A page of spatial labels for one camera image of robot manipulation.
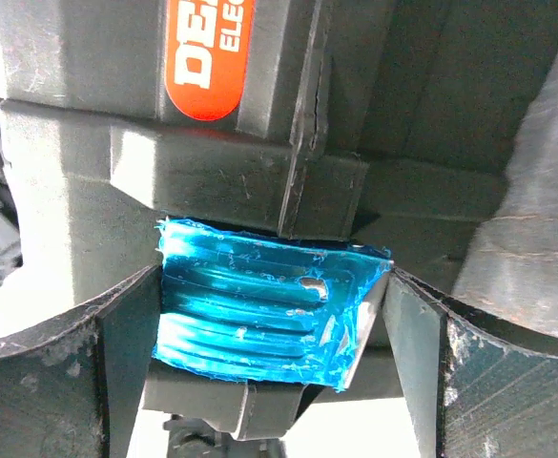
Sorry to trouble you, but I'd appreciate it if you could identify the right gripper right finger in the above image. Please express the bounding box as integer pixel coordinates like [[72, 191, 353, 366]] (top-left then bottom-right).
[[382, 268, 558, 457]]

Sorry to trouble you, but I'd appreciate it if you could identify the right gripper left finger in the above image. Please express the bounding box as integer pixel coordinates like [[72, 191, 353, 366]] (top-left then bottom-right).
[[0, 265, 159, 457]]

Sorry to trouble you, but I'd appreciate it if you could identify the black plastic toolbox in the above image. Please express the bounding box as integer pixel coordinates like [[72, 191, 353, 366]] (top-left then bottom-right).
[[0, 1, 558, 456]]

